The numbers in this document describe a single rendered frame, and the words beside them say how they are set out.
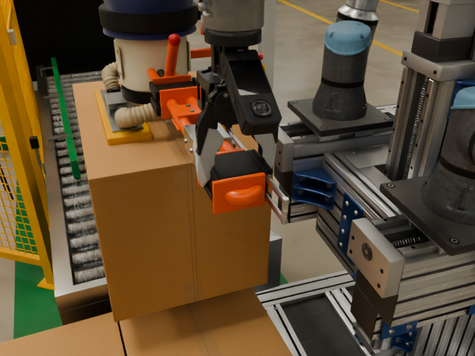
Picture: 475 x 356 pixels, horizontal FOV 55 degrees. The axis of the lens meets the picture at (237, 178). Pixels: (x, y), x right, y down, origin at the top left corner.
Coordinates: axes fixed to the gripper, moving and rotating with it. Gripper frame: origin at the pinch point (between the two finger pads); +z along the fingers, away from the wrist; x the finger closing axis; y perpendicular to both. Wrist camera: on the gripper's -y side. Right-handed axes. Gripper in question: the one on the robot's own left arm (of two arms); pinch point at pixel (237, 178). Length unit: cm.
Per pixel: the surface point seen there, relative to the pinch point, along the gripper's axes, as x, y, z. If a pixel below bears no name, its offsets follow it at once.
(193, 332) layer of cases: 0, 33, 66
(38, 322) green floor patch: 50, 108, 120
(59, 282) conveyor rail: 33, 59, 61
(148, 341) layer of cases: 12, 34, 66
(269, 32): -157, 340, 60
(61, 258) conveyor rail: 32, 70, 61
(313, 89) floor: -200, 325, 114
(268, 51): -158, 340, 78
